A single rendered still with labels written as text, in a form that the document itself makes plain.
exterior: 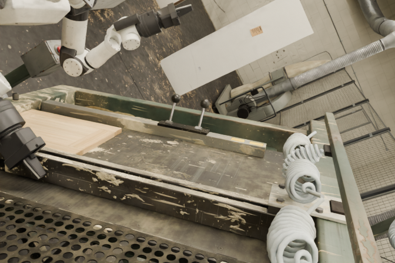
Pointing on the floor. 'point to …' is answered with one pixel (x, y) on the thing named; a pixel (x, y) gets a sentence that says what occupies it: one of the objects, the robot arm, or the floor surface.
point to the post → (17, 76)
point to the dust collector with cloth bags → (263, 93)
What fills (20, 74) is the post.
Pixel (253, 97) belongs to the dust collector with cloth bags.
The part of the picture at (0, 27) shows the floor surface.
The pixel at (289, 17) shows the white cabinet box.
